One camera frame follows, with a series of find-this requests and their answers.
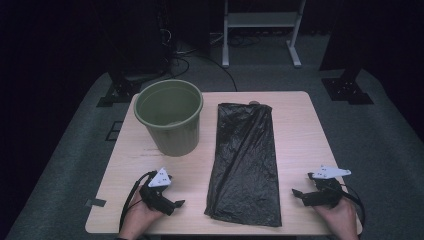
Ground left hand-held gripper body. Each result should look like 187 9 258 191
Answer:
139 167 176 216

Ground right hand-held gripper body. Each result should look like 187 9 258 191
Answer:
301 165 352 209

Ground green plastic trash bin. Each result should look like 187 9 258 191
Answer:
133 79 204 158

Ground black plastic trash bag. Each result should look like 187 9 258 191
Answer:
204 102 283 228

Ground person's right hand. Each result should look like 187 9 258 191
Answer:
313 197 359 236

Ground person's left hand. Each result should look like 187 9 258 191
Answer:
123 189 164 234

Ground grey tape strip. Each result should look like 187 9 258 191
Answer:
85 198 107 208

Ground black stand base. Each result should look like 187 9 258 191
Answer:
321 68 374 106
96 71 143 108

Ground dark equipment cabinet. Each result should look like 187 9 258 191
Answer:
108 0 173 79

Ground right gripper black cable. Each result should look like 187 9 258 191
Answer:
339 183 366 228

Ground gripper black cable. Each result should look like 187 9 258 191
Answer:
118 170 158 233
339 183 366 228

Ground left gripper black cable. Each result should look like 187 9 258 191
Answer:
118 170 158 233

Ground black floor cable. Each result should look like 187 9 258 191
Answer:
148 56 191 93
186 54 238 93

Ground tangled cable bundle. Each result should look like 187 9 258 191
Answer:
229 34 263 48

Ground white metal stand frame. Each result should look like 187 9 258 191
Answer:
221 0 307 69

